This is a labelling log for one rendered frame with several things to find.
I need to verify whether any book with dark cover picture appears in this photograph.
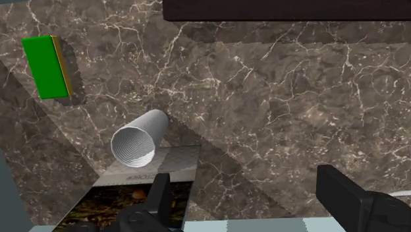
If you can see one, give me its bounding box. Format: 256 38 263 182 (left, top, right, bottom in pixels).
53 145 202 232

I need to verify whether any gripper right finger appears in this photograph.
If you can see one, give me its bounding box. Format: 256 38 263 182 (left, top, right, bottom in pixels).
315 164 411 232

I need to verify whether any white ribbed cup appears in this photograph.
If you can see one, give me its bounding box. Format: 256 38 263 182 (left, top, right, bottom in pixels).
110 109 170 169

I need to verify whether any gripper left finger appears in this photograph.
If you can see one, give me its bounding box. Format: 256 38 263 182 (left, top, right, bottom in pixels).
65 173 175 232

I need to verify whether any green and yellow sponge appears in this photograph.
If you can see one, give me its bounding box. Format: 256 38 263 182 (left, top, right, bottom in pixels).
20 34 74 100

